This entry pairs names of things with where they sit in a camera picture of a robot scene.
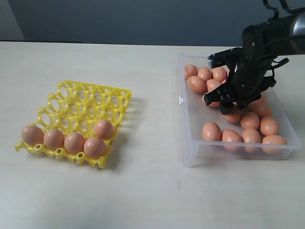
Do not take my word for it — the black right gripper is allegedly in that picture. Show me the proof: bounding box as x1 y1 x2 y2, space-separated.
204 76 276 115

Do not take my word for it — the brown egg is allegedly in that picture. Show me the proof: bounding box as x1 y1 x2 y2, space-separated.
240 112 260 130
94 119 114 140
186 76 206 93
211 67 226 82
241 128 261 143
21 125 44 146
197 67 212 82
202 122 222 141
260 116 279 136
43 129 65 150
183 64 198 80
224 112 242 124
206 79 222 92
202 95 220 108
84 137 107 159
248 102 272 117
262 135 287 155
64 132 85 155
222 129 242 152

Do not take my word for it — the yellow plastic egg tray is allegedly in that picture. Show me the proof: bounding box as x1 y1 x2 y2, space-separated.
14 80 133 169

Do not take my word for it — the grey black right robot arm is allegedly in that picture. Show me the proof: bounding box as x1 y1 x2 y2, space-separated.
203 11 305 114

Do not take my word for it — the clear plastic bin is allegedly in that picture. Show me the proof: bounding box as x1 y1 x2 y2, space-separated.
172 52 301 167

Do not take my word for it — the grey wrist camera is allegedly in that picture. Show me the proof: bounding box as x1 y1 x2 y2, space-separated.
207 47 243 69

